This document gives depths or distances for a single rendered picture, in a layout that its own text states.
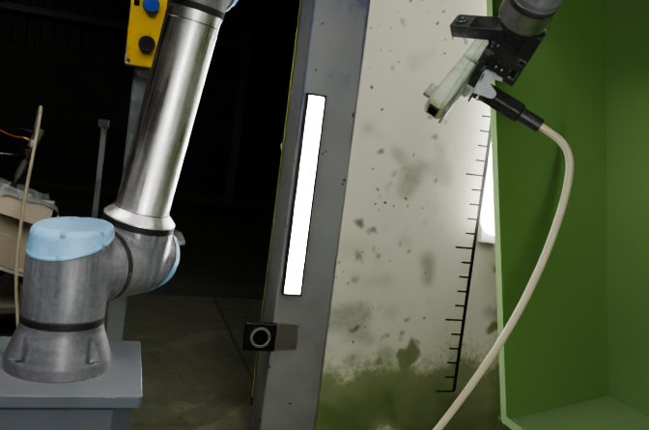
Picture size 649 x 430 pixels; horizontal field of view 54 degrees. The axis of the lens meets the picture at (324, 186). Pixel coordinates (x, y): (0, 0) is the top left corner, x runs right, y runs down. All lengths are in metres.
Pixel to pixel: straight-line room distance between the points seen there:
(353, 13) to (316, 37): 0.15
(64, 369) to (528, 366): 1.16
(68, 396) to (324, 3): 1.35
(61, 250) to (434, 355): 1.42
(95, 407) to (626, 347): 1.35
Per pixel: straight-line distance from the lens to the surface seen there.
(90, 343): 1.28
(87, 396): 1.21
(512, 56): 1.26
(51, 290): 1.24
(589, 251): 1.87
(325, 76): 2.01
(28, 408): 1.23
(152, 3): 2.09
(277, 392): 2.13
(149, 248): 1.36
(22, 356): 1.30
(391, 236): 2.11
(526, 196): 1.72
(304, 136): 1.96
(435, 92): 1.29
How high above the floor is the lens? 1.10
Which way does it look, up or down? 3 degrees down
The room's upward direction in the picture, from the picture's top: 7 degrees clockwise
